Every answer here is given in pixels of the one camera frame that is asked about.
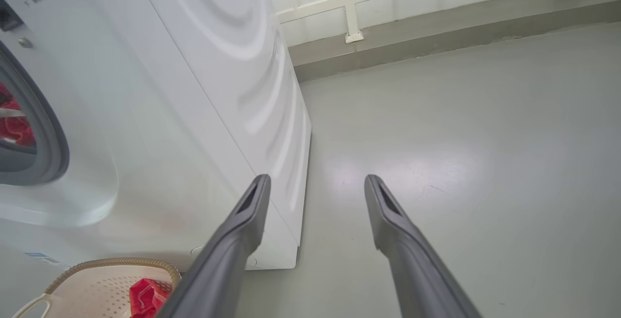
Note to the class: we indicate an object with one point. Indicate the red mesh garment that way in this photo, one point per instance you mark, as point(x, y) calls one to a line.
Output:
point(145, 298)

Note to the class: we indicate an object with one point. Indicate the blue energy label sticker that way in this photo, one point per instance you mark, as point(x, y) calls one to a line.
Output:
point(46, 259)

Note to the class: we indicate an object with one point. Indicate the grey rubber door gasket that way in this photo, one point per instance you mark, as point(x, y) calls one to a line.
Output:
point(53, 148)

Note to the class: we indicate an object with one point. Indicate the small silver round screw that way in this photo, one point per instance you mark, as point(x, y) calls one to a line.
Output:
point(25, 42)

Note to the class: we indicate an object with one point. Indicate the cream laundry basket brown rim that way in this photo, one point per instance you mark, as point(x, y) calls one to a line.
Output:
point(92, 289)

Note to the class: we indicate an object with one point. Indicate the red and white garment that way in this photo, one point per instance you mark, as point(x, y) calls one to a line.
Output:
point(17, 131)

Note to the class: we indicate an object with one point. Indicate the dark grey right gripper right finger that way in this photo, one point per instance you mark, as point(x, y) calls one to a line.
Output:
point(417, 269)

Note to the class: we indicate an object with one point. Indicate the white metal railing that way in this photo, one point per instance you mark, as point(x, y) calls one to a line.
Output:
point(349, 2)

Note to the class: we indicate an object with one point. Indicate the white front-load washing machine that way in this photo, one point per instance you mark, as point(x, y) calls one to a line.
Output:
point(170, 90)

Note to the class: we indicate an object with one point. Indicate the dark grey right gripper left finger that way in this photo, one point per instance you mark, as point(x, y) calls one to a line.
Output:
point(218, 264)

